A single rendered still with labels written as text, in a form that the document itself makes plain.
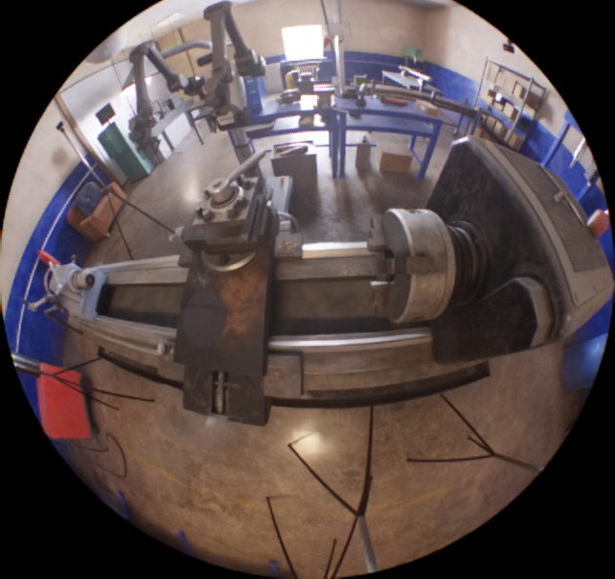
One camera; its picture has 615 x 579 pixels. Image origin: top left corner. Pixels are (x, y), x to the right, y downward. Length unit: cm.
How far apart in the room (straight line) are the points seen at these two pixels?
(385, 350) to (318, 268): 37
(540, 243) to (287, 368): 66
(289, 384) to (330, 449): 107
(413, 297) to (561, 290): 27
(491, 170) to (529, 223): 14
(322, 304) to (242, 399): 45
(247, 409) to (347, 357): 35
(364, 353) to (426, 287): 36
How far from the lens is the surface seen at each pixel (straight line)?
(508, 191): 45
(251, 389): 65
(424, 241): 37
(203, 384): 73
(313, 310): 79
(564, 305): 39
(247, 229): 54
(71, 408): 323
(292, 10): 737
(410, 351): 70
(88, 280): 107
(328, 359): 65
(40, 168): 482
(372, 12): 761
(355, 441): 161
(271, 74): 695
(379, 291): 48
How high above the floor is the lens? 148
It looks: 63 degrees down
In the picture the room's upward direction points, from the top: 12 degrees counter-clockwise
